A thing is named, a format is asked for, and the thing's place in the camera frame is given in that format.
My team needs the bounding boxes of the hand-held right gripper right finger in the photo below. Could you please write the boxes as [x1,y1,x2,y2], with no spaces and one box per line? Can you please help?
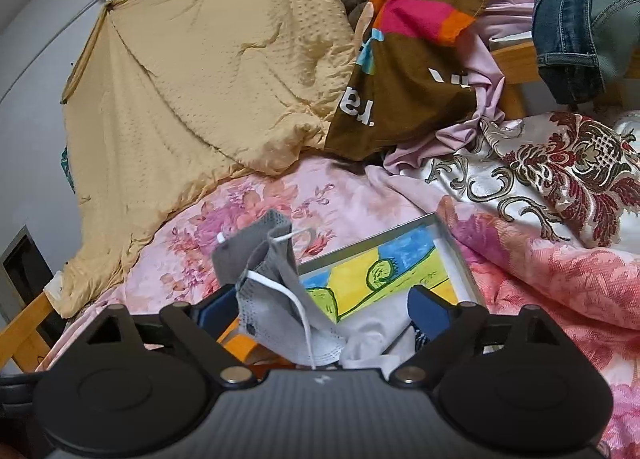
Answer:
[391,284,566,385]

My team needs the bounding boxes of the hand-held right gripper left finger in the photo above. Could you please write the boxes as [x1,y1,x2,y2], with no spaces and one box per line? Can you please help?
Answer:
[70,284,253,385]

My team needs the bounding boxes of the orange band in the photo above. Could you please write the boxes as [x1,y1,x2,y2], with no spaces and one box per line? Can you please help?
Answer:
[217,319,271,365]

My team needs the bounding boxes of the white cloth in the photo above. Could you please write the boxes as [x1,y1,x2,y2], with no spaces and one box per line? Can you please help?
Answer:
[340,301,426,377]

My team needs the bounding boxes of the grey tray with painted bottom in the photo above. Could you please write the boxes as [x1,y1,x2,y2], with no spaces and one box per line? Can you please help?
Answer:
[297,211,483,340]

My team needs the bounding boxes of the grey face mask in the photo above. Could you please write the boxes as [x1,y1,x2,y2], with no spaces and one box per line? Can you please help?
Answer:
[212,210,348,370]

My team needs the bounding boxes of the pink floral bedsheet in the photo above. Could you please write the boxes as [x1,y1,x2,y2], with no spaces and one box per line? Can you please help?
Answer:
[35,156,640,459]

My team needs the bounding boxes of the white burgundy damask bedspread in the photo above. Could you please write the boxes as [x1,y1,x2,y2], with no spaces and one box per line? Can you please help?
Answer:
[420,109,640,250]

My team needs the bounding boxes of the brown multicolour printed garment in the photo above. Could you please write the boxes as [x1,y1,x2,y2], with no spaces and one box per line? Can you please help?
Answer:
[325,0,503,162]

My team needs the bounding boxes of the yellow blanket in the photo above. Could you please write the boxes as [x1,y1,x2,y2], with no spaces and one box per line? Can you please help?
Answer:
[42,0,361,317]

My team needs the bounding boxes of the blue jeans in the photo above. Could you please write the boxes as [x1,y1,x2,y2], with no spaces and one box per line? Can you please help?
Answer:
[531,0,608,104]

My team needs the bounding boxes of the grey-green garment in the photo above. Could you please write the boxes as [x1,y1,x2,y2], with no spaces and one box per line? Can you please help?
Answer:
[592,0,640,92]

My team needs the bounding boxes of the grey door frame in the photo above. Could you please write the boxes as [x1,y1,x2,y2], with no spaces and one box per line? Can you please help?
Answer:
[0,226,56,340]

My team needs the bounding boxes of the teal wall poster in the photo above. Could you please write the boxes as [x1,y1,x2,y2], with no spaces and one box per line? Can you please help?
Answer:
[60,146,76,192]

